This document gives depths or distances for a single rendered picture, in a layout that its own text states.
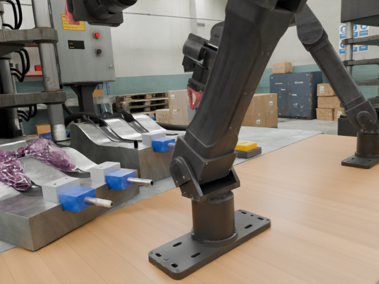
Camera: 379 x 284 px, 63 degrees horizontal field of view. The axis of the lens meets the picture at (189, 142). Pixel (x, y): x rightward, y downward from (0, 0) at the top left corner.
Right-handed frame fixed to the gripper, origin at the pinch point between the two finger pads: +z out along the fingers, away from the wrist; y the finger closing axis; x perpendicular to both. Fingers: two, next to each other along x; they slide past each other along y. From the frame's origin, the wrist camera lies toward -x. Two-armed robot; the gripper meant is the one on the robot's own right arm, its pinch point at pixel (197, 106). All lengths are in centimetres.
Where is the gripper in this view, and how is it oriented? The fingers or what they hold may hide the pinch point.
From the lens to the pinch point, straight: 105.7
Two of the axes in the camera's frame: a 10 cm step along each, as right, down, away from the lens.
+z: -2.7, 8.2, 5.0
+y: -7.1, 1.8, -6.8
